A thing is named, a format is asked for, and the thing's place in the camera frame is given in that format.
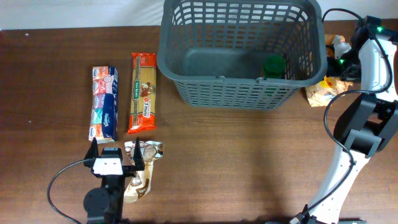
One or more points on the San Remo spaghetti packet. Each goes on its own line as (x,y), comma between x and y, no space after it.
(144,90)

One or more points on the orange snack bag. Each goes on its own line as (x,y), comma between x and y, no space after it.
(323,92)

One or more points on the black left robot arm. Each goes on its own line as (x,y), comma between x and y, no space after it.
(104,204)

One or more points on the green-lid jar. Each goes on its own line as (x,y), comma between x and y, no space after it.
(273,92)
(273,67)

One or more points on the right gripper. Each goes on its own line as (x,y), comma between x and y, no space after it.
(354,76)

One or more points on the grey plastic slotted basket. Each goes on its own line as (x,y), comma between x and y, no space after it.
(214,50)

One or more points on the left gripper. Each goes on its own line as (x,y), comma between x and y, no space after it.
(130,171)

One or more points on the silver brown snack pouch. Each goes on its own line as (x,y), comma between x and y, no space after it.
(139,186)

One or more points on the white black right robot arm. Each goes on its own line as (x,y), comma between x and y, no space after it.
(366,126)

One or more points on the Kleenex tissue multipack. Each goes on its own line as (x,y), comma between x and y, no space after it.
(104,110)

